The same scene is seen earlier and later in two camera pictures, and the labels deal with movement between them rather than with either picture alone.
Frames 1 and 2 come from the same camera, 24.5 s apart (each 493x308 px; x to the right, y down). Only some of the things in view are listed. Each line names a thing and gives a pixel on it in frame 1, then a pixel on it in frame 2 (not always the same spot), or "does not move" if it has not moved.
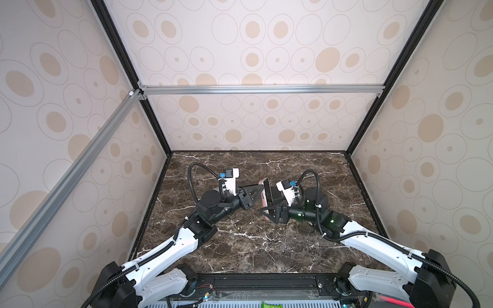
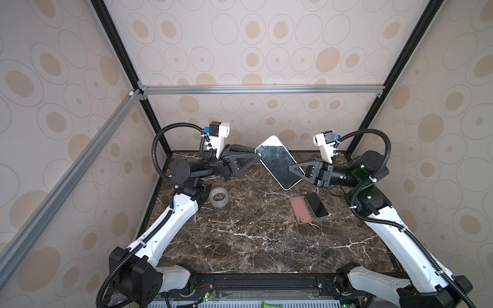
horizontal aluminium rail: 340,89 does not move
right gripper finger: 274,219 -> 312,172
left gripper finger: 256,199 -> 238,162
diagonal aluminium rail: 129,101 does not move
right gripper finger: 271,207 -> 317,165
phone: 278,197 -> 277,160
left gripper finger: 255,188 -> 238,151
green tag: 267,305 does not move
